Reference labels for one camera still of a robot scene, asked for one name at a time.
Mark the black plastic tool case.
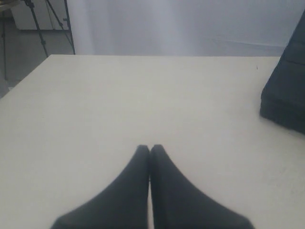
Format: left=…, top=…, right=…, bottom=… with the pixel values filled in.
left=260, top=15, right=305, bottom=134

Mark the black camera tripod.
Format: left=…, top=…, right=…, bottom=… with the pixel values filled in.
left=0, top=0, right=76, bottom=81

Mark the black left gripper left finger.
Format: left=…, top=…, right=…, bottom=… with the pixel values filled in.
left=52, top=145, right=150, bottom=229

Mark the white backdrop curtain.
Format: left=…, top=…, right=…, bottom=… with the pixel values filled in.
left=68, top=0, right=305, bottom=56

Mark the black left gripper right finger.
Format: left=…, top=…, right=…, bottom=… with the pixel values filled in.
left=150, top=145, right=253, bottom=229

